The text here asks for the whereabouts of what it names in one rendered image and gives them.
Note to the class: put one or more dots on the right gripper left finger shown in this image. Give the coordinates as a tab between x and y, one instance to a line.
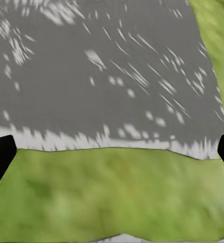
7	153

